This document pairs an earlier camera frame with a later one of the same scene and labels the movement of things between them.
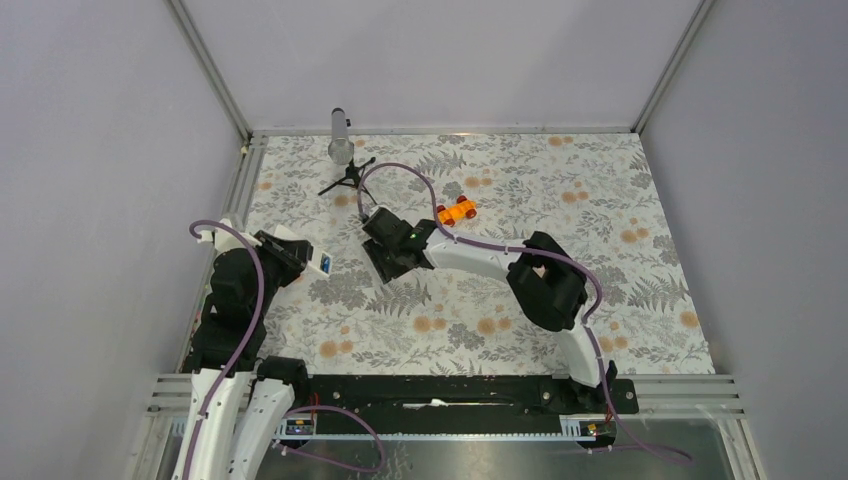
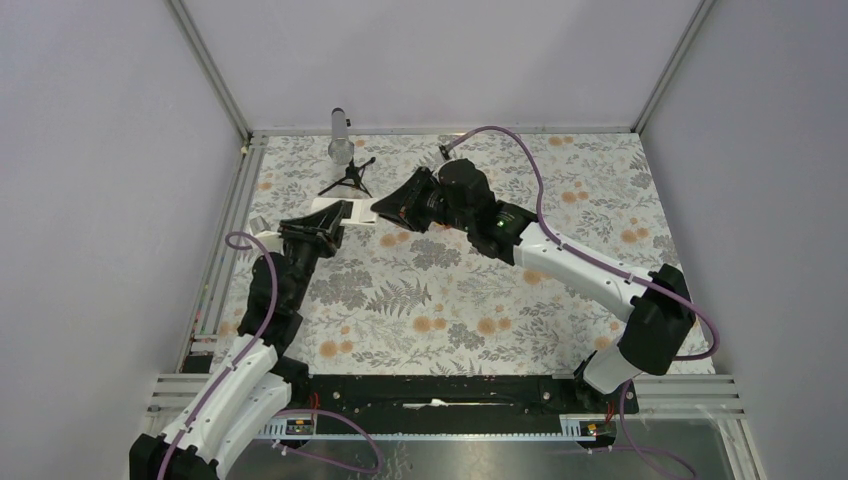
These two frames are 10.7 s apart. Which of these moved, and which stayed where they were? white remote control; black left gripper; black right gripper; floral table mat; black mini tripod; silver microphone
Moved: black left gripper; black right gripper; white remote control
Stayed: black mini tripod; silver microphone; floral table mat
